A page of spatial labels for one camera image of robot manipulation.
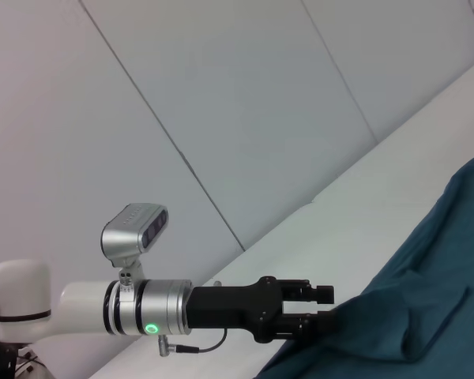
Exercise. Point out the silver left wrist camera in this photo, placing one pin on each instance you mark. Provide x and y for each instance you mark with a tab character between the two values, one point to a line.
122	237

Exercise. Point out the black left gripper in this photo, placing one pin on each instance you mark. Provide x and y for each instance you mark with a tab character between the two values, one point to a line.
229	308

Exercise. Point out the blue shirt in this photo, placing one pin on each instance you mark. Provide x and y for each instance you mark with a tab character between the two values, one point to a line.
418	296

